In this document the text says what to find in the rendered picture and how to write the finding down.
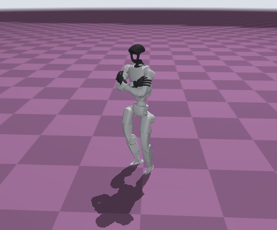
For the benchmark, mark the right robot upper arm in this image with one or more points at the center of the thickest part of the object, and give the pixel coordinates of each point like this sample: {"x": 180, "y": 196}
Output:
{"x": 125, "y": 73}

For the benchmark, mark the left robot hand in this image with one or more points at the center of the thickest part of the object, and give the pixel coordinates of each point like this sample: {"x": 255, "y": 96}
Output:
{"x": 120, "y": 77}

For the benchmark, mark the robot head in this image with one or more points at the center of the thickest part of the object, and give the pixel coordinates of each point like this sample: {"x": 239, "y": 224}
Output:
{"x": 137, "y": 50}

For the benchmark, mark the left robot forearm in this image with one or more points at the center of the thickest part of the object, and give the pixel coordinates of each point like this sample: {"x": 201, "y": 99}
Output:
{"x": 133, "y": 91}

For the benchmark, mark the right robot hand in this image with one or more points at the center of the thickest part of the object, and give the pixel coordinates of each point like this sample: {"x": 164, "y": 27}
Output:
{"x": 141, "y": 82}

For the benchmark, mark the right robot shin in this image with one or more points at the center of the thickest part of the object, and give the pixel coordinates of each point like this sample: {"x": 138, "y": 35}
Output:
{"x": 134, "y": 148}

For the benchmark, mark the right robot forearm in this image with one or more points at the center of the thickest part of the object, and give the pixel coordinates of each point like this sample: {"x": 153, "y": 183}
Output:
{"x": 118, "y": 86}

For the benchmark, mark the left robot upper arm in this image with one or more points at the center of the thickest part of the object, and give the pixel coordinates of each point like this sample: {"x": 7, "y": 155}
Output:
{"x": 150, "y": 74}

